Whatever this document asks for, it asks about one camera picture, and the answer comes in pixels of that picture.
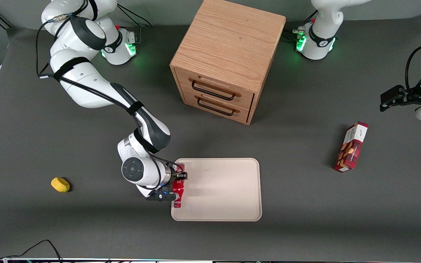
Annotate black base cables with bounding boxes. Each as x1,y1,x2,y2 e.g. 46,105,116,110
117,4,153,45
283,10,319,41

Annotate red ketchup bottle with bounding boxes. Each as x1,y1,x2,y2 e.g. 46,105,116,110
171,164,186,208

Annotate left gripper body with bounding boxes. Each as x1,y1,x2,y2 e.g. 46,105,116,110
402,86,421,107

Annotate black left base cables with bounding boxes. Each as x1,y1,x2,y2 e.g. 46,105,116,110
283,10,319,41

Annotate yellow lemon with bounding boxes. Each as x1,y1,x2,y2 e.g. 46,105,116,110
51,177,71,193

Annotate beige plastic tray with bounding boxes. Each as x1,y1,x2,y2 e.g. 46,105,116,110
171,158,262,222

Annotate black right base cables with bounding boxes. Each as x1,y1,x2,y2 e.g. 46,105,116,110
117,4,153,45

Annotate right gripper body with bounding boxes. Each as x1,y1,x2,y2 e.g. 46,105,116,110
157,163,177,196

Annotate wooden drawer cabinet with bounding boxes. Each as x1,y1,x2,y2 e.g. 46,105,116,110
170,0,287,125

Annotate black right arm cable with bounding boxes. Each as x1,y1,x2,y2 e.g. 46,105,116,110
35,0,176,176

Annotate wooden drawer with black handle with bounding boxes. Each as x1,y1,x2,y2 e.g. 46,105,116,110
175,68,255,110
182,91,252,123

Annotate red cookie box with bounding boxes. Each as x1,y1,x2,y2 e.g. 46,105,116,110
333,122,369,173

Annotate thin black table cable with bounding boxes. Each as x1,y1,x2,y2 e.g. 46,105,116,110
0,239,63,263

